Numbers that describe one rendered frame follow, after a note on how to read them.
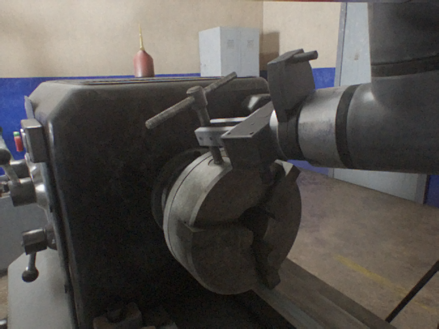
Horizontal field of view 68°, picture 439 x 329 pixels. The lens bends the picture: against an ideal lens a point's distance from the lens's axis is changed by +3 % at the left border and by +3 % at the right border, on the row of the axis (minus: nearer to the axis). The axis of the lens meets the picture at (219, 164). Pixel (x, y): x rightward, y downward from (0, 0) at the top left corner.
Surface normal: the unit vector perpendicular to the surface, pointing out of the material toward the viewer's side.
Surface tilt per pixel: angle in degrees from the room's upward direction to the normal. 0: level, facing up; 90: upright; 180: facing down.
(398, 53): 98
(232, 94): 90
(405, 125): 91
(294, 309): 48
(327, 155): 120
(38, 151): 90
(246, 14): 90
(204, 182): 39
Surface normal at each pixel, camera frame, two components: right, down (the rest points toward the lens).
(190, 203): -0.73, -0.34
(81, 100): 0.42, 0.11
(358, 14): -0.84, 0.18
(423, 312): -0.04, -0.96
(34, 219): 0.62, 0.19
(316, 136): -0.69, 0.29
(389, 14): -0.90, 0.41
